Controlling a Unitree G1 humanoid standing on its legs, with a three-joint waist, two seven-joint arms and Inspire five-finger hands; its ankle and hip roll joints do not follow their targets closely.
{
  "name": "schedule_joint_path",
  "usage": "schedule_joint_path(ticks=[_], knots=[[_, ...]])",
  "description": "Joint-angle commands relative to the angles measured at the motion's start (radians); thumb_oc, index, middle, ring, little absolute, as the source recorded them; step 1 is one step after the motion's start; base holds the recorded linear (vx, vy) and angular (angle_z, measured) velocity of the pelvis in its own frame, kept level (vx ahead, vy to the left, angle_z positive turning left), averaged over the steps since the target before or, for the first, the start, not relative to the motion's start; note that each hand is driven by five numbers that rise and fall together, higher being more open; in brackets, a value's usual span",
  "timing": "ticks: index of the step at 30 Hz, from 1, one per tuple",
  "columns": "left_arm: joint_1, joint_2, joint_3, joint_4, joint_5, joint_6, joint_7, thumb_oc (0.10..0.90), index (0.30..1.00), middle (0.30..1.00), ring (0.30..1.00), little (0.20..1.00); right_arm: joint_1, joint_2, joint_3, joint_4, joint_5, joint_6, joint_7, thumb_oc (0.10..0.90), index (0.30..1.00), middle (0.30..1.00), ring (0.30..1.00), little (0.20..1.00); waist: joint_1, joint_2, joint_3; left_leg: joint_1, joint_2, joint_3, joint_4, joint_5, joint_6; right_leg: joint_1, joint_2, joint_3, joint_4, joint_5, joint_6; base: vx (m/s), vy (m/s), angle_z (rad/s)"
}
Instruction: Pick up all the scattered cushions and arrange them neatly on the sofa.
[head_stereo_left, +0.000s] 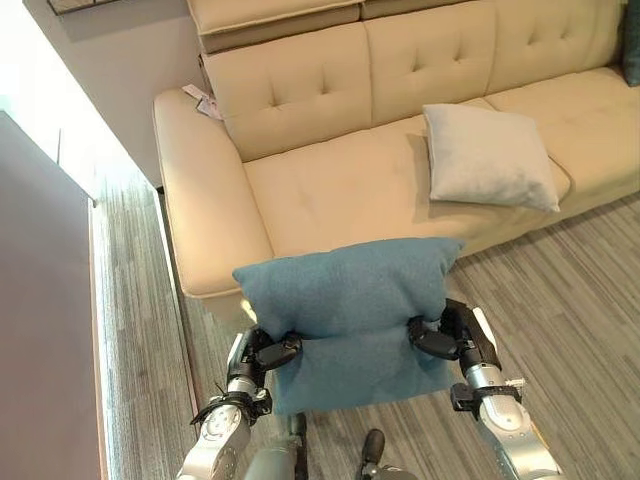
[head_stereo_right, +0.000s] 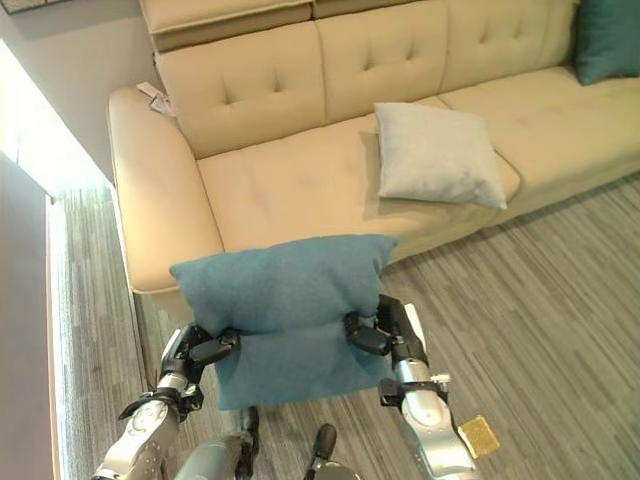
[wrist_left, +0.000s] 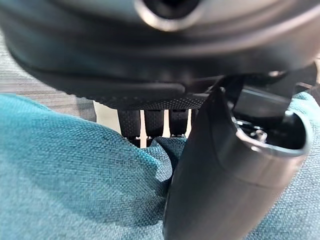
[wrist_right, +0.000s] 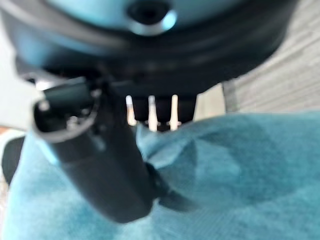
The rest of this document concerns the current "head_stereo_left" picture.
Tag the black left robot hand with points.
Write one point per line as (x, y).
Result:
(270, 353)

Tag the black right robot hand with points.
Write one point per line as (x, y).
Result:
(452, 336)

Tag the blue square cushion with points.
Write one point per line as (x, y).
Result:
(352, 322)

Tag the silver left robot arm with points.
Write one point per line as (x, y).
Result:
(222, 435)

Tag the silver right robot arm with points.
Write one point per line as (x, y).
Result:
(505, 430)

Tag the cream leather sofa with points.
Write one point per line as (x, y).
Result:
(380, 135)

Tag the paper tag on sofa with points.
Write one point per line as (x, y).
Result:
(205, 102)

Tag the silver robot left leg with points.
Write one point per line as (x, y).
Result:
(282, 450)

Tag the silver robot leg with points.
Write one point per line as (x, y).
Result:
(375, 452)
(282, 450)

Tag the silver robot right leg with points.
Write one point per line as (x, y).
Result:
(375, 452)

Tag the light grey square cushion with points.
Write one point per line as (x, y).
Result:
(490, 157)

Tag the grey partition panel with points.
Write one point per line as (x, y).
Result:
(42, 310)

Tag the teal cushion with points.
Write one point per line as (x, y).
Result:
(631, 42)

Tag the dark framed wall fixture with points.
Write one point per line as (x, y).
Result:
(82, 5)

